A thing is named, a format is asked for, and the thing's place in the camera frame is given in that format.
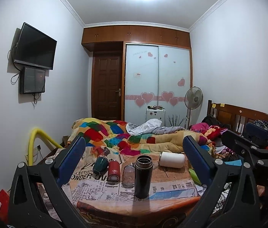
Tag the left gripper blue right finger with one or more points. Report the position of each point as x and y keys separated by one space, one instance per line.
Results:
x=200 y=160

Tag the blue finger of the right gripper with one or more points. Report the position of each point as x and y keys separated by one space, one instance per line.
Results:
x=256 y=134
x=241 y=146

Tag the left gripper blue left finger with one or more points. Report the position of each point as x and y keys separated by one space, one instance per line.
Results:
x=68 y=159

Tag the black thermos bottle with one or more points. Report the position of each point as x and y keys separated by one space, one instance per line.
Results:
x=143 y=173

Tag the dark green cup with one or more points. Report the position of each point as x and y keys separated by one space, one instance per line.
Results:
x=100 y=166

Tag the red thermos cup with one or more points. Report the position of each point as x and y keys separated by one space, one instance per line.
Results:
x=114 y=171

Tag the clear plastic cup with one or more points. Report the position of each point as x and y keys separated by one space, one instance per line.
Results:
x=128 y=177

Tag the green plastic object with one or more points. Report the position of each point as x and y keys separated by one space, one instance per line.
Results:
x=194 y=177

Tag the wooden bed headboard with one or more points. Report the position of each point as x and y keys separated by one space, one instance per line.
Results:
x=235 y=116

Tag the white cylindrical bottle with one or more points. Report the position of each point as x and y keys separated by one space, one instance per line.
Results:
x=172 y=160

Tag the red plush toy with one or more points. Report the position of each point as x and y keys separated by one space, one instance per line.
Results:
x=214 y=132

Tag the colourful patchwork quilt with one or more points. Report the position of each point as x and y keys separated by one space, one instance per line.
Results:
x=112 y=134

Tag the black bag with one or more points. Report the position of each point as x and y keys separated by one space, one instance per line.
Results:
x=211 y=121

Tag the glass ashtray dish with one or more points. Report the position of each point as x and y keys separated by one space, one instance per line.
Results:
x=155 y=165

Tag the dried twig plant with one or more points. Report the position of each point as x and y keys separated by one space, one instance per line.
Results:
x=176 y=120

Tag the newspaper print tablecloth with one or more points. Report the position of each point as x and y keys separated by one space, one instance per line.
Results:
x=102 y=203

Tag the white grey crumpled cloth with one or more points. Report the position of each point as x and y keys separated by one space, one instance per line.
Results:
x=152 y=126

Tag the standing electric fan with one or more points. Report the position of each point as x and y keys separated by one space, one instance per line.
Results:
x=193 y=99

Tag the small white cabinet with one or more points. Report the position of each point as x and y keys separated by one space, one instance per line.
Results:
x=153 y=112

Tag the red box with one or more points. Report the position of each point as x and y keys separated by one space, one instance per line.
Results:
x=4 y=200

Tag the brown wooden door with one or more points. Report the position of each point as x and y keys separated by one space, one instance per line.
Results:
x=106 y=85

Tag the frosted glass sliding wardrobe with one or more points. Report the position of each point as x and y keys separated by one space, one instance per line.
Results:
x=155 y=75

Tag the brown overhead wooden cabinets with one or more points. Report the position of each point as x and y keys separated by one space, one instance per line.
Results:
x=104 y=37

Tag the wall mounted black television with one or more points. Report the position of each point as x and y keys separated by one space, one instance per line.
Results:
x=34 y=48

